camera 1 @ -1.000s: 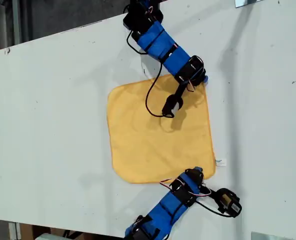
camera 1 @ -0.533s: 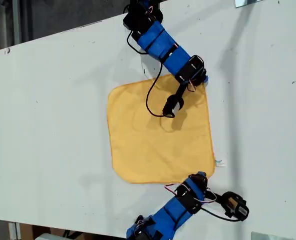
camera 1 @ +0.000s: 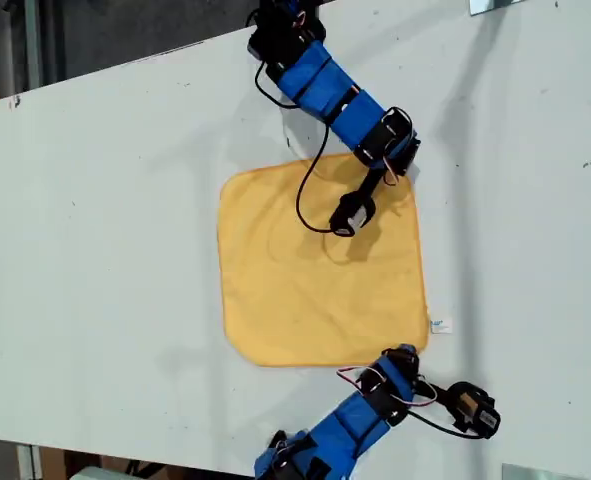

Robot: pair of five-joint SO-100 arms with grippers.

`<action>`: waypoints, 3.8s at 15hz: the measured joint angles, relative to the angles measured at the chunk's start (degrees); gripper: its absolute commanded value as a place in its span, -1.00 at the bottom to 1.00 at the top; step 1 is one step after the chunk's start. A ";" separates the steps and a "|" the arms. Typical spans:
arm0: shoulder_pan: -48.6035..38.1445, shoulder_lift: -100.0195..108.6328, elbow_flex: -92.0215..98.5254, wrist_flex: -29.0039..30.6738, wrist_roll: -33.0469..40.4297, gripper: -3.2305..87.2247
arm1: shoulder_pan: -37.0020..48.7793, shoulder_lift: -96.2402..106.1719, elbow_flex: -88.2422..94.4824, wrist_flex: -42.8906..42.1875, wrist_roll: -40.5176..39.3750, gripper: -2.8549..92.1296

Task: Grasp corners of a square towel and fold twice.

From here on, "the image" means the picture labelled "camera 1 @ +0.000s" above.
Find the yellow square towel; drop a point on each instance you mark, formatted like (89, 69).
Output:
(285, 280)

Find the black camera stalk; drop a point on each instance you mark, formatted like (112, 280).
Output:
(437, 394)
(367, 185)

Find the black camera box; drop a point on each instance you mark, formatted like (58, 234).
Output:
(475, 410)
(355, 215)

